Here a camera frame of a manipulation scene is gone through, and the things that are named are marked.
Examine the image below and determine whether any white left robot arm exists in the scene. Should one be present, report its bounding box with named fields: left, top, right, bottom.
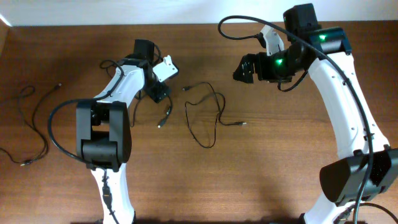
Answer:
left=76, top=39, right=178, bottom=223

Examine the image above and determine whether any black cable short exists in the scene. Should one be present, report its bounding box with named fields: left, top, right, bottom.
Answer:
left=129, top=90, right=174, bottom=129

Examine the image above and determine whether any black cable bundle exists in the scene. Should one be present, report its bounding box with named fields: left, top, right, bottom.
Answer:
left=182, top=82, right=248, bottom=149

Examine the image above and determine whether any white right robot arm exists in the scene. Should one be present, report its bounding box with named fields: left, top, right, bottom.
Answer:
left=233, top=3, right=397, bottom=223

